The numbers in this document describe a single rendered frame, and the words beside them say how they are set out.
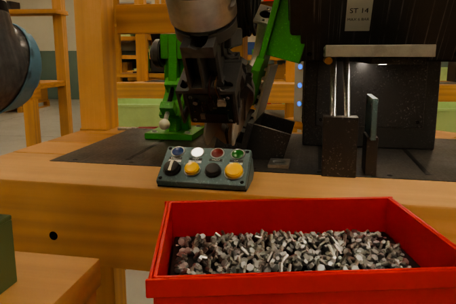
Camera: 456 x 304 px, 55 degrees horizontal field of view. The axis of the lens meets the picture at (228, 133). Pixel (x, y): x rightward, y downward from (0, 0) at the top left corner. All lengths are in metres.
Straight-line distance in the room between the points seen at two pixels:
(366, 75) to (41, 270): 0.77
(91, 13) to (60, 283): 0.99
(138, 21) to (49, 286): 1.03
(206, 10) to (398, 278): 0.31
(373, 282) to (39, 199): 0.59
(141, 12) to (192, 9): 1.00
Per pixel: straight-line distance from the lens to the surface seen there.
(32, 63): 0.61
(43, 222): 0.84
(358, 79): 1.05
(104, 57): 1.41
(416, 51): 0.72
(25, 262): 0.64
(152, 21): 1.44
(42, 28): 12.45
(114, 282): 1.60
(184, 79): 0.52
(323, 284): 0.42
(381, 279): 0.44
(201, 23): 0.46
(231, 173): 0.69
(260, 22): 0.96
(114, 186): 0.75
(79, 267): 0.60
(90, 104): 1.44
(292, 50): 0.89
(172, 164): 0.72
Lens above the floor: 1.11
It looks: 10 degrees down
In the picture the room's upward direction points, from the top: straight up
